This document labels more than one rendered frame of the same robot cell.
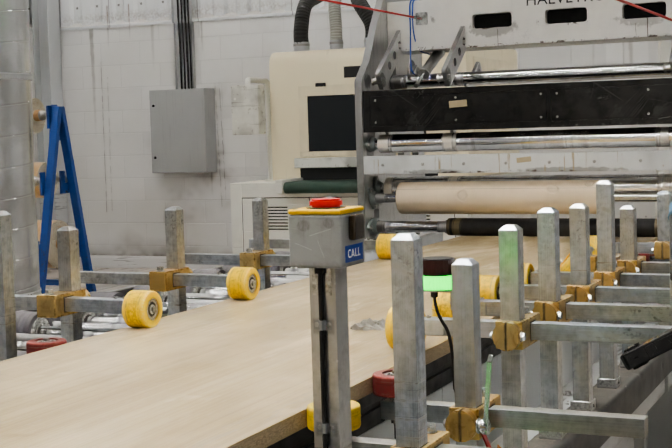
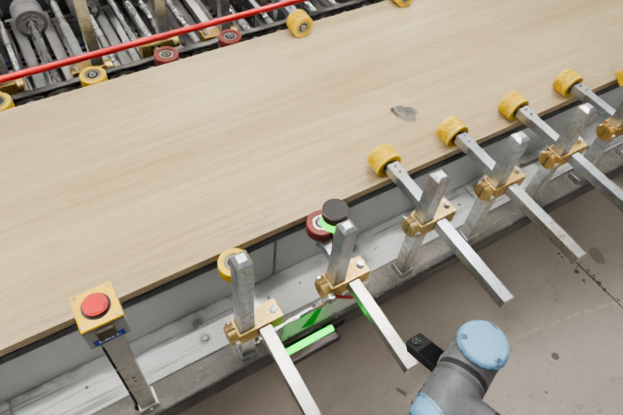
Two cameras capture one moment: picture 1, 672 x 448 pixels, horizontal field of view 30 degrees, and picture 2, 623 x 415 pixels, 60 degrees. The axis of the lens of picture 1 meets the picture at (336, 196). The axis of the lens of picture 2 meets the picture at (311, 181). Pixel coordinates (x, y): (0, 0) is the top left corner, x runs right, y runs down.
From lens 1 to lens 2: 1.61 m
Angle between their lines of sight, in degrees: 54
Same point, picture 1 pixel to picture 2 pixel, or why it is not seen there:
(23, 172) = not seen: outside the picture
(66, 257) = not seen: outside the picture
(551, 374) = (476, 215)
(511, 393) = (406, 245)
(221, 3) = not seen: outside the picture
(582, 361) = (534, 188)
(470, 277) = (342, 240)
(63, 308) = not seen: outside the picture
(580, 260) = (565, 140)
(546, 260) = (502, 164)
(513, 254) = (432, 194)
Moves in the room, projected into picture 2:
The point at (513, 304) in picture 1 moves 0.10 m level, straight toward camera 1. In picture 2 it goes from (422, 214) to (398, 239)
